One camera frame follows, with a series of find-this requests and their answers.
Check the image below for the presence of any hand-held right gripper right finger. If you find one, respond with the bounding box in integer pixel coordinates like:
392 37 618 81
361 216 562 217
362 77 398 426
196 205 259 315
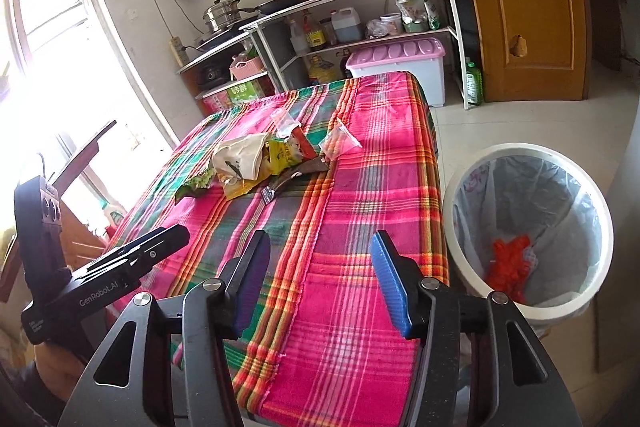
369 230 585 427

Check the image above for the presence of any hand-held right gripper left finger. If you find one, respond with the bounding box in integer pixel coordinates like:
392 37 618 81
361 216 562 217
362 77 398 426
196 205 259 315
57 229 272 427

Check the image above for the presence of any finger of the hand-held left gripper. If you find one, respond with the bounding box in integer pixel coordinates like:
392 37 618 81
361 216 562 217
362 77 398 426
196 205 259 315
102 226 192 280
106 228 173 254

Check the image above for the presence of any white round trash bin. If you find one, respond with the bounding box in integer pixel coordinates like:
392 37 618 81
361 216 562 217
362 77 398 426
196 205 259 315
442 143 615 327

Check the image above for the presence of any white green detergent bottle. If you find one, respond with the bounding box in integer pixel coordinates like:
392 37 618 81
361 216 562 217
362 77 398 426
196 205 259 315
100 202 127 229

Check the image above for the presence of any green wrapper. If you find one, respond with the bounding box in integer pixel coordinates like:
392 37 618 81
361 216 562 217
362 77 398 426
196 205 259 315
175 169 217 202

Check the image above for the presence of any pink plaid tablecloth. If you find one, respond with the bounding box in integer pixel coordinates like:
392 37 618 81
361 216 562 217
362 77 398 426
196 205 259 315
102 72 451 420

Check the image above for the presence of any white paper bag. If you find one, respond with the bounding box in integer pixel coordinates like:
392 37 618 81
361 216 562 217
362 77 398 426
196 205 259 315
212 133 271 182

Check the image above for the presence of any brown wrapper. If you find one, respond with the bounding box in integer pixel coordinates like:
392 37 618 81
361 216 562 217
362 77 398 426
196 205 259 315
270 158 330 195

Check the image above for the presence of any yellow red snack wrapper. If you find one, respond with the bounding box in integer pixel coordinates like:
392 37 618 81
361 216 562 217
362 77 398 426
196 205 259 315
262 127 321 175

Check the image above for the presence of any clear plastic bag red mark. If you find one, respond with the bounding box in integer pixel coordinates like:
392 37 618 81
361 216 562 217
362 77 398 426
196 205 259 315
271 108 301 138

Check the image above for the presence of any green printed carton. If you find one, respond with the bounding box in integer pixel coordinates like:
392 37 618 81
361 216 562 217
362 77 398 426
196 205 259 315
202 77 276 116

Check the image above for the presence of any clear plastic bin liner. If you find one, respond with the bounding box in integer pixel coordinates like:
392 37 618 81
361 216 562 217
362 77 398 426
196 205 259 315
452 156 601 308

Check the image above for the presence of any black gas stove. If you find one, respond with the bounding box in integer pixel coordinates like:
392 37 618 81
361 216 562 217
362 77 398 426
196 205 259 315
197 62 232 88

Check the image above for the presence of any low white metal shelf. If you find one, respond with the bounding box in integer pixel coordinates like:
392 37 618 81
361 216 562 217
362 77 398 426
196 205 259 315
174 32 277 108

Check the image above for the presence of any pink plastic basket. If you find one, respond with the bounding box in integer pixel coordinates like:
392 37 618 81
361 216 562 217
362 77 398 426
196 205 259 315
230 57 264 82

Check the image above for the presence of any black induction cooker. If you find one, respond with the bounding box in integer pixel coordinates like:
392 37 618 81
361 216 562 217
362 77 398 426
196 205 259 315
194 28 251 51

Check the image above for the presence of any green plastic bottle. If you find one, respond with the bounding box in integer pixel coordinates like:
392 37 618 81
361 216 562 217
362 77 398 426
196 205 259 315
462 59 484 105

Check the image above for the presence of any pink lid storage box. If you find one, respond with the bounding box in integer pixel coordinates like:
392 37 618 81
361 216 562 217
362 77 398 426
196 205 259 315
346 38 446 108

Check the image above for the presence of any window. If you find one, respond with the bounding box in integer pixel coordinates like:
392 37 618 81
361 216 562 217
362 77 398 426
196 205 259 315
0 0 181 228

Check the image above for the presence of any yellow cooking oil bottle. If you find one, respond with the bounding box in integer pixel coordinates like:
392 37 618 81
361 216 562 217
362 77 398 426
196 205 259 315
307 54 342 86

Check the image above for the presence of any steel steamer pot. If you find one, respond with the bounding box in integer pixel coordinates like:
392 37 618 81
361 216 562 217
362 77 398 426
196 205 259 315
202 0 244 36

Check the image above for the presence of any clear plastic bottle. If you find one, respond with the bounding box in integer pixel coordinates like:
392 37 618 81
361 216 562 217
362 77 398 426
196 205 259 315
287 19 309 56

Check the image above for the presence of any grey refrigerator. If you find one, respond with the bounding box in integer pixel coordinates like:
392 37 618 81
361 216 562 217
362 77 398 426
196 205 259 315
606 97 640 290

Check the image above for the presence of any crumpled clear food bag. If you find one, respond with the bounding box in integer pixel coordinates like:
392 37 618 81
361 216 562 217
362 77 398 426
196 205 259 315
365 19 393 40

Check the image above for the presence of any yellow label sauce bottle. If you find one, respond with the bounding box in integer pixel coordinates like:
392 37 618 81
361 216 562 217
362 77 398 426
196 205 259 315
304 11 327 50

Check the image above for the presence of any white lidded container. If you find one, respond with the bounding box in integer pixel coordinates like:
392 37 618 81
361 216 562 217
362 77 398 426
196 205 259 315
380 13 405 36

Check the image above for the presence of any white plastic jug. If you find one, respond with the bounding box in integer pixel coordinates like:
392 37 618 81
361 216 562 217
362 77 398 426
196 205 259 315
331 7 362 44

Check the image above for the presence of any black frying pan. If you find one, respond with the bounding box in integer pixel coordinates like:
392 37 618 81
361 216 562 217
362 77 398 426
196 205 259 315
256 0 304 16

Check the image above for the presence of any green white packet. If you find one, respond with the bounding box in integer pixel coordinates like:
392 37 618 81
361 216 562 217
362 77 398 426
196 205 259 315
424 0 442 31

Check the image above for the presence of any tall printed food bag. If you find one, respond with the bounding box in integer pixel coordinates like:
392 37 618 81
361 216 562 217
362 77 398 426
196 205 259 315
396 0 426 32

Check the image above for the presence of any tall white metal shelf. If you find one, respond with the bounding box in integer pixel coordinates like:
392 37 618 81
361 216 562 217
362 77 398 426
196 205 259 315
240 0 472 110

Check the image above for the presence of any wooden door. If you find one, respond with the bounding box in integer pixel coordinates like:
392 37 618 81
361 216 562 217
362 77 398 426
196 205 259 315
445 0 593 104

